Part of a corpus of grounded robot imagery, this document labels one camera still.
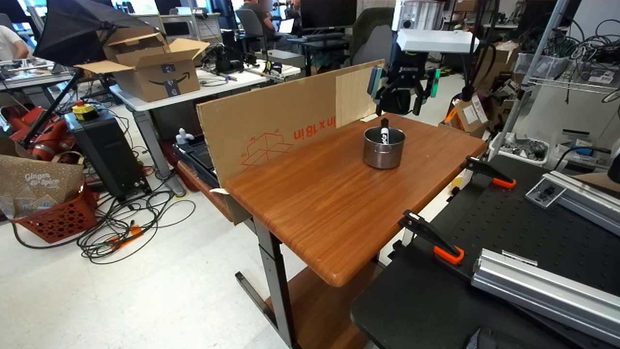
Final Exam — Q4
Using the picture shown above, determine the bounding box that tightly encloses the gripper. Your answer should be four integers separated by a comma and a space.
367, 48, 441, 116

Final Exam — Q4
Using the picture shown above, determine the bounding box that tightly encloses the metal mug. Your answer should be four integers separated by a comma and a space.
363, 127, 406, 170

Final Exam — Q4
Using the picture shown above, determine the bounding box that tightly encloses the grey office chair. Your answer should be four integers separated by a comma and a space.
350, 7, 396, 66

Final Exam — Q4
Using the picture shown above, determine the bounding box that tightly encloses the small cardboard box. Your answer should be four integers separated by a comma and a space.
438, 95, 490, 139

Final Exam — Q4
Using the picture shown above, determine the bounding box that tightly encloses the black desk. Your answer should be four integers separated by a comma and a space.
288, 32, 351, 77

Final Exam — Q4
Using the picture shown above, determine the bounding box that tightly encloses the monitor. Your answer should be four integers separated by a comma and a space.
300, 0, 358, 30

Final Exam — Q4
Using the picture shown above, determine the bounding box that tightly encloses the black and orange clamp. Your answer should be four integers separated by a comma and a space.
398, 209, 465, 266
461, 156, 517, 190

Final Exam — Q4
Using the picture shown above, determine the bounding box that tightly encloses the white bin of parts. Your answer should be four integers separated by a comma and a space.
488, 132, 551, 167

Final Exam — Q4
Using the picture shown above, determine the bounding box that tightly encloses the cardboard panel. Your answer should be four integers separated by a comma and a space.
196, 59, 386, 225

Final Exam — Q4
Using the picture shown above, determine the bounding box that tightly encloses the person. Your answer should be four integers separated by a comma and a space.
241, 0, 302, 37
0, 25, 31, 61

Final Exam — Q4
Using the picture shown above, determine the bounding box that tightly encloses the dark office chair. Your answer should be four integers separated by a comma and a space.
235, 9, 282, 50

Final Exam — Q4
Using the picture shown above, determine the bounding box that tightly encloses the open cardboard box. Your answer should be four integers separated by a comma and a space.
75, 27, 211, 103

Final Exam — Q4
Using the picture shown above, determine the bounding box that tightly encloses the white desk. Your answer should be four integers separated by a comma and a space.
109, 61, 302, 197

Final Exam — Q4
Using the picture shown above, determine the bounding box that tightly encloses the black controller box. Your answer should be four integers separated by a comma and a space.
64, 109, 152, 200

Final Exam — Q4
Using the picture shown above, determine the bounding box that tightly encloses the yellow emergency stop button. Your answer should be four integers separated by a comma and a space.
72, 100, 99, 122

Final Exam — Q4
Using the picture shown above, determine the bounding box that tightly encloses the black photo umbrella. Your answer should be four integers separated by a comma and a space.
19, 0, 152, 146

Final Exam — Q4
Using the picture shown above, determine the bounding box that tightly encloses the red machine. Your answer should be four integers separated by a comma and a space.
0, 106, 78, 162

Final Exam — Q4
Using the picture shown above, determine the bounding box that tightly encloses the red plastic basket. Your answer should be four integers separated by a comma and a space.
11, 180, 99, 244

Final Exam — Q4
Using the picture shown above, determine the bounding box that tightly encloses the brown paper bag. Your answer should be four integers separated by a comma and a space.
0, 154, 86, 220

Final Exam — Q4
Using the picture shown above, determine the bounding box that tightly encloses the wire shelf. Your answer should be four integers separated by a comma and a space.
513, 48, 620, 103

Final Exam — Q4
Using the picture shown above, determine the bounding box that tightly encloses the aluminium rail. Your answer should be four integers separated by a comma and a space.
525, 171, 620, 237
471, 249, 620, 346

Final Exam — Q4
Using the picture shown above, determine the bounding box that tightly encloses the tangle of black cables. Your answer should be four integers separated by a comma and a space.
12, 183, 197, 265

